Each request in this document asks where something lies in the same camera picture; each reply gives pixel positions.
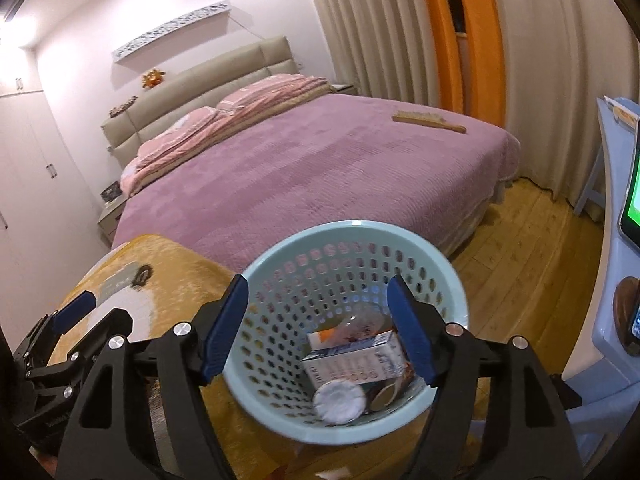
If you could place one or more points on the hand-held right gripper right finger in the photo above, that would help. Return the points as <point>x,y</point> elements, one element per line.
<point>410,330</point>

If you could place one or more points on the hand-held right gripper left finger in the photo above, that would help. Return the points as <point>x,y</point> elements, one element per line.
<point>225,330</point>

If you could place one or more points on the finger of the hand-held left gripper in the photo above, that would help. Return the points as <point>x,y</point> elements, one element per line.
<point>75,310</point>
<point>115,324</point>

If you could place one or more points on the white blue carton box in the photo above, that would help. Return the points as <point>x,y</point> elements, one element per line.
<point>350,362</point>

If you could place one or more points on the light blue plastic basket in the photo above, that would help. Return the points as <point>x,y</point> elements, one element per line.
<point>280,280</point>

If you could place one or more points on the orange paper cup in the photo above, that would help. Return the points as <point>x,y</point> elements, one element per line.
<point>327,336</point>

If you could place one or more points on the red white paper cup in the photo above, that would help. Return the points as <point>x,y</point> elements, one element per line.
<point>340,400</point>

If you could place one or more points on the round yellow plush rug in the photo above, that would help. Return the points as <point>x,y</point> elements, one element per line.
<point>170,270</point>

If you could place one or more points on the beige nightstand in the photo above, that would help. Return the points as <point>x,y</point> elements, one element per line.
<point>112,215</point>
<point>345,89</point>

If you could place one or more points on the black patterned box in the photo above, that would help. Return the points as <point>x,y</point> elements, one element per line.
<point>111,192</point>

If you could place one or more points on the white wardrobe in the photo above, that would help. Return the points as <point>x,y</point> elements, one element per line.
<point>30,185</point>

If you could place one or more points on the pink folded quilt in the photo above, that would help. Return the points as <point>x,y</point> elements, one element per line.
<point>145,172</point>

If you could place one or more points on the bed with purple cover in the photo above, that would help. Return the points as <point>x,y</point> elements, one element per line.
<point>325,160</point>

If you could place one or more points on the pink pillow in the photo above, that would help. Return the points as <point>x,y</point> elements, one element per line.
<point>185,127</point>
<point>260,91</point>

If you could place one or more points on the leopard print pouch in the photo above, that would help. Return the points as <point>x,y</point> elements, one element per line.
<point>122,107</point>

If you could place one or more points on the light blue desk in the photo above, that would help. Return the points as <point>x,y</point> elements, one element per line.
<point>607,260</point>

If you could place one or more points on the wooden brush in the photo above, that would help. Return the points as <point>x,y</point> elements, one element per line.
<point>430,121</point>

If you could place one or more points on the round brown object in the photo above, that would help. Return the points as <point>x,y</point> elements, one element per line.
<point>622,305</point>

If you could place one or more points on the brown plush toy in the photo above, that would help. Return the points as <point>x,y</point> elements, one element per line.
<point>153,79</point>

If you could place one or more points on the beige upholstered headboard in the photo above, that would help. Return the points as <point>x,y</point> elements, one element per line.
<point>200,75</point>

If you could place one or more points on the green lit screen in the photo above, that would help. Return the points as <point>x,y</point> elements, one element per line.
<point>632,200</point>

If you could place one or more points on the beige pleated curtain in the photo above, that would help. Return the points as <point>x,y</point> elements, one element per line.
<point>550,85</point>
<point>360,25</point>

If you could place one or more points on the printed paper card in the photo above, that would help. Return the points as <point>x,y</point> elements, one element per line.
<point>620,110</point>

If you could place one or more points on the orange window frame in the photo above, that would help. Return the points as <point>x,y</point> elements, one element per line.
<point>435,35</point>

